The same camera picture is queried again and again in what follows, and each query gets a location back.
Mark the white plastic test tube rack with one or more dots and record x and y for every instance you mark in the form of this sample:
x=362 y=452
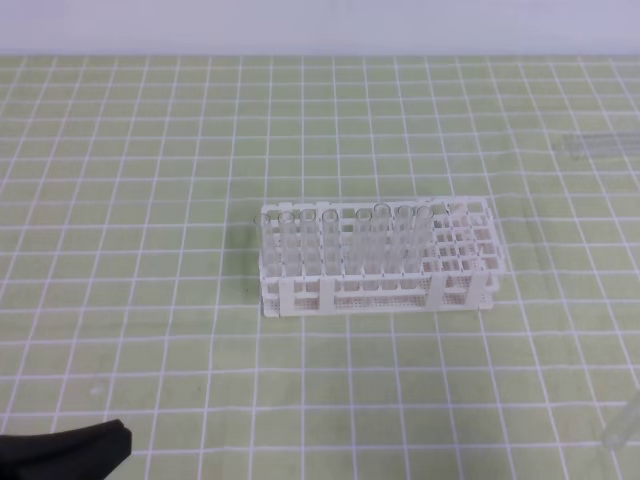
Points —
x=311 y=260

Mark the green checkered tablecloth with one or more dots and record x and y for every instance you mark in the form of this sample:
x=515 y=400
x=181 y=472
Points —
x=129 y=276

